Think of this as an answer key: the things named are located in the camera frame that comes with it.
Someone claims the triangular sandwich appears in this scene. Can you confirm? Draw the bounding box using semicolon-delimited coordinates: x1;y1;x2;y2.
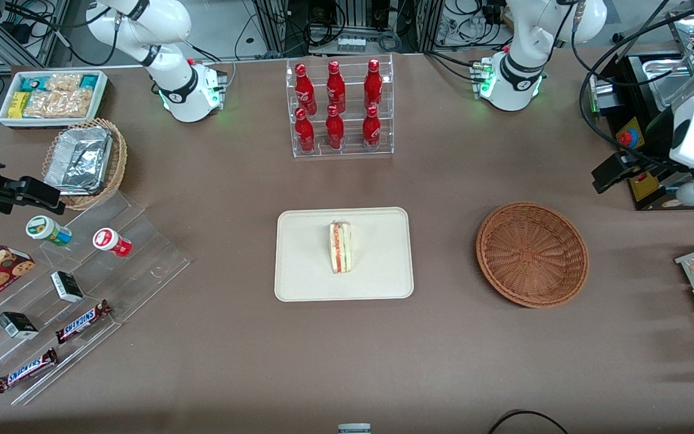
327;220;353;275

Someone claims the aluminium foil tray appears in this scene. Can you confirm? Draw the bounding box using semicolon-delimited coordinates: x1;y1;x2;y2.
43;125;114;197

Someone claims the tan wicker basket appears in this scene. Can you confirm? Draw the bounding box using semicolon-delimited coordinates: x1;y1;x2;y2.
42;118;128;211

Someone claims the round brown wicker basket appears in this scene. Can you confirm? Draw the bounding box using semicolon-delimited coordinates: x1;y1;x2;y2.
475;201;590;309

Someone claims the cream rectangular tray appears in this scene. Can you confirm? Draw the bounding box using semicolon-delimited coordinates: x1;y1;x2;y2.
274;207;414;302

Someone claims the black food warmer machine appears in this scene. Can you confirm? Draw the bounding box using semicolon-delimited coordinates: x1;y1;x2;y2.
587;9;694;212

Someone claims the green lid cup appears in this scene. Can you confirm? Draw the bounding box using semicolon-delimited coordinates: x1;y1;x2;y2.
26;215;73;247

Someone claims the white plastic snack bin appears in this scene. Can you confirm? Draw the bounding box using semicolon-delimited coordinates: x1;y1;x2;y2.
0;69;109;129

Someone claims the red lid cup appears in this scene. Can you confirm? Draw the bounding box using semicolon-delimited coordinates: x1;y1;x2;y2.
93;227;133;258

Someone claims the yellow snack pack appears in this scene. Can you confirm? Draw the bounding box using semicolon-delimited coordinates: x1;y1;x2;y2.
8;91;30;119

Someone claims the large clear cracker bag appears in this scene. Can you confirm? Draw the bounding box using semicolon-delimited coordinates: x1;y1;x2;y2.
24;89;93;119

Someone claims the small black carton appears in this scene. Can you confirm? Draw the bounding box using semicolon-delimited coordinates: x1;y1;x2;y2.
51;271;85;303
0;311;39;340

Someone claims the stainless steel pan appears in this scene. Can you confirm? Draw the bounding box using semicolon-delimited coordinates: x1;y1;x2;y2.
647;55;694;110

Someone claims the small clear cracker bag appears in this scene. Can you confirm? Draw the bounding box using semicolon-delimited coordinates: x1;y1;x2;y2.
45;73;84;92

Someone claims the clear acrylic stepped display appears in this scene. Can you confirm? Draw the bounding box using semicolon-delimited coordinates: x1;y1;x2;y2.
0;190;192;406

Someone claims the snickers chocolate bar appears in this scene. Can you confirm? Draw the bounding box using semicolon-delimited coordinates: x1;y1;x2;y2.
55;300;113;345
0;348;59;394

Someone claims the red cola bottle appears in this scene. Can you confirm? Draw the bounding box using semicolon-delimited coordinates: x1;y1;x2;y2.
363;105;381;151
326;104;345;150
295;62;317;115
364;58;383;112
295;107;316;153
327;60;346;114

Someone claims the clear acrylic bottle rack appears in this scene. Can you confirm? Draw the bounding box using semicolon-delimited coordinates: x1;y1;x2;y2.
286;53;395;159

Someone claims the black cable loop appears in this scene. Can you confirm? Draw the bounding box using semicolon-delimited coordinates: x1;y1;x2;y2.
487;409;569;434

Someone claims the aluminium frame rack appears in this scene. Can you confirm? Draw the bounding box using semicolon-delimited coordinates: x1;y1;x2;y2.
254;0;447;59

